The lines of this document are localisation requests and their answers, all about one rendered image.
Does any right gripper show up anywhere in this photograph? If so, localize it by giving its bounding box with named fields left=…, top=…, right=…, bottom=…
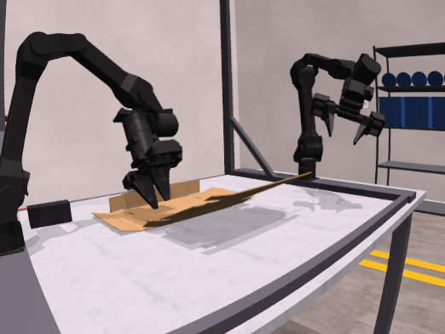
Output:
left=122, top=130, right=182, bottom=210

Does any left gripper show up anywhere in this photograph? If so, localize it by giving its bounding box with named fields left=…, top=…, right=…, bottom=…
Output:
left=310, top=93, right=386, bottom=145

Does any black metal overhead frame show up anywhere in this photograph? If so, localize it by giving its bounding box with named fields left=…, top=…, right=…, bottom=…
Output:
left=0, top=0, right=276, bottom=176

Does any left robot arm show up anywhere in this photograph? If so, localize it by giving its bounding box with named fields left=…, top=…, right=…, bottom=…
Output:
left=290, top=53, right=381, bottom=181

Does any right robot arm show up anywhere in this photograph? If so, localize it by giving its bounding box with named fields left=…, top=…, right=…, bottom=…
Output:
left=0, top=32, right=179, bottom=256

